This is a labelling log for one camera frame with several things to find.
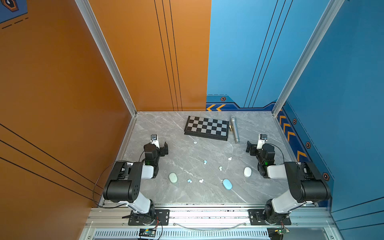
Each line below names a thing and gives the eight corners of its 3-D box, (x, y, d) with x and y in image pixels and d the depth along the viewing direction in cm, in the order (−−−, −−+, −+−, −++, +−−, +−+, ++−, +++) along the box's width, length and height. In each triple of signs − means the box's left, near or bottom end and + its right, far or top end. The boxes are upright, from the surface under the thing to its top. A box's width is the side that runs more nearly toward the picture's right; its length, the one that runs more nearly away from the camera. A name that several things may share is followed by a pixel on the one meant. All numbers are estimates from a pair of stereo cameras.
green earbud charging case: (168, 182, 87) (167, 181, 85) (169, 173, 90) (169, 172, 88) (177, 182, 87) (176, 181, 85) (178, 173, 90) (177, 172, 88)
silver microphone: (234, 142, 104) (235, 140, 101) (230, 118, 118) (230, 115, 116) (239, 142, 104) (240, 140, 101) (234, 118, 118) (234, 115, 116)
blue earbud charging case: (223, 189, 84) (224, 188, 82) (222, 180, 88) (222, 178, 86) (232, 189, 84) (233, 188, 82) (230, 180, 88) (231, 178, 86)
